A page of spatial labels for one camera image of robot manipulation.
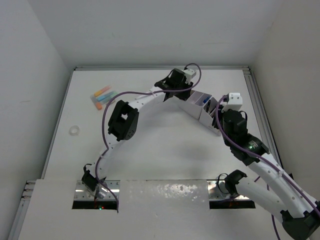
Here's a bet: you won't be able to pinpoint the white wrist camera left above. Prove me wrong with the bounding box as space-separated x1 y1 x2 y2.
174 68 197 83

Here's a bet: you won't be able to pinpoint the pink highlighter yellow-orange cap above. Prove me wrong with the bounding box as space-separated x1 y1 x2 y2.
93 85 111 98

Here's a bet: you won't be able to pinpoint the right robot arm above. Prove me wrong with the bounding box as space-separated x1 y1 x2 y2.
216 109 320 240

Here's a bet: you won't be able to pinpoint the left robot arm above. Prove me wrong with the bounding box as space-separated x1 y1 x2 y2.
81 66 197 192

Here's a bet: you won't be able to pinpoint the white divided organizer left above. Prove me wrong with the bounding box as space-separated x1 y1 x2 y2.
177 90 212 120

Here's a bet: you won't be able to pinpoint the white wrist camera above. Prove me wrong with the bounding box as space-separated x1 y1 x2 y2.
174 68 197 83
221 92 243 113

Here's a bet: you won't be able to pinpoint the clear tape roll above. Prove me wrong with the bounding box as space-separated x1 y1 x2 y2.
68 125 80 136

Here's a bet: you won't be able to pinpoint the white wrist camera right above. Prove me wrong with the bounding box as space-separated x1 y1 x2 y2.
221 92 243 113

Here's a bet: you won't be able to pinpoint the green highlighter clear body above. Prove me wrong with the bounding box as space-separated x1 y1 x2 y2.
107 91 118 99

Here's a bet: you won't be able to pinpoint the blue highlighter clear body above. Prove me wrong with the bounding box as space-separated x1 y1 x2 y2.
96 92 113 102

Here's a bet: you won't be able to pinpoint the orange highlighter clear body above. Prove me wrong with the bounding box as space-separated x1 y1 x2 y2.
90 95 103 111

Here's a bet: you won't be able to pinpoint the large black-handled scissors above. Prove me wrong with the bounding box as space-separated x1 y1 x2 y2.
205 99 212 114

